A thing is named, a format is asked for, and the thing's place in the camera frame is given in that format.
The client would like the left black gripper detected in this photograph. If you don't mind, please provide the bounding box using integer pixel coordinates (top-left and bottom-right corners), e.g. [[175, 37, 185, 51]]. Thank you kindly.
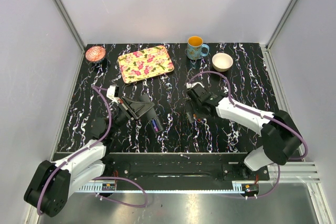
[[109, 97, 156, 135]]

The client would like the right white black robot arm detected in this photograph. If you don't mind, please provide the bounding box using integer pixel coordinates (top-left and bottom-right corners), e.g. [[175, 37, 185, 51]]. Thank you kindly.
[[186, 82, 301, 180]]

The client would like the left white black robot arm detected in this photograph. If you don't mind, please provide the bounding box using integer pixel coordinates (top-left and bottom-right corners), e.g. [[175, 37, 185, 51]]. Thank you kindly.
[[24, 94, 156, 217]]

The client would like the cream white bowl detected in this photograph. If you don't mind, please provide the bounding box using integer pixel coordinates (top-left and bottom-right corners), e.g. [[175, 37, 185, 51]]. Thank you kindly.
[[212, 53, 233, 72]]

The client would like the floral yellow pink tray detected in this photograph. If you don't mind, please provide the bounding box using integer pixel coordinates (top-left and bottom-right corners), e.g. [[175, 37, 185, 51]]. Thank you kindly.
[[118, 45, 174, 84]]

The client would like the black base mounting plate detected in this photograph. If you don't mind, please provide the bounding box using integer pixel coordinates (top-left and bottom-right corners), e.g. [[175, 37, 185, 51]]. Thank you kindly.
[[107, 153, 270, 182]]

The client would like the blue mug orange inside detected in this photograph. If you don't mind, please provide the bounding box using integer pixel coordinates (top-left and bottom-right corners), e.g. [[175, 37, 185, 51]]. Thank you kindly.
[[187, 36, 209, 60]]

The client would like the red patterned bowl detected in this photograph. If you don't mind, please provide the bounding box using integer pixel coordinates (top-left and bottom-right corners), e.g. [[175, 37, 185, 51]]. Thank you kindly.
[[85, 46, 106, 62]]

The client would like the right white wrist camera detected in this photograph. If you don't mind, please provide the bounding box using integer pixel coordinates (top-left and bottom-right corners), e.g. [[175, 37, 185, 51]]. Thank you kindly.
[[186, 82, 198, 89]]

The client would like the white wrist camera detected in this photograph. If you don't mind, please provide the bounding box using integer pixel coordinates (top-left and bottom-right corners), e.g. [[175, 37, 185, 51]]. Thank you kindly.
[[186, 82, 198, 89], [106, 85, 119, 103]]

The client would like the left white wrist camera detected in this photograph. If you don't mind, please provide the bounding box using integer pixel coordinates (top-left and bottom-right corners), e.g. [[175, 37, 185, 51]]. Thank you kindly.
[[106, 85, 119, 103]]

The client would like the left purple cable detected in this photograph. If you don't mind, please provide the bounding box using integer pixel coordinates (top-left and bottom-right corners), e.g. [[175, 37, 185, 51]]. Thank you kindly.
[[36, 85, 149, 216]]

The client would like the white slotted cable duct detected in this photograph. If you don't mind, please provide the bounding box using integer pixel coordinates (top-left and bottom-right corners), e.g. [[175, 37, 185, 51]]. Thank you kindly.
[[76, 181, 116, 193]]

